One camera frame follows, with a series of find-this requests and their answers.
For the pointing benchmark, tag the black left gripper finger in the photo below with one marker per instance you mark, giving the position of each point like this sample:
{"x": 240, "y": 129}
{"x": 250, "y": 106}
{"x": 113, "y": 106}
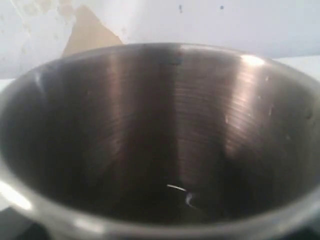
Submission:
{"x": 14, "y": 226}

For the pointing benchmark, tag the stainless steel cup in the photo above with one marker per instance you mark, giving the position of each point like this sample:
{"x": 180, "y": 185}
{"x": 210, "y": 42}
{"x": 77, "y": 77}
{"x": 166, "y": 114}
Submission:
{"x": 162, "y": 141}

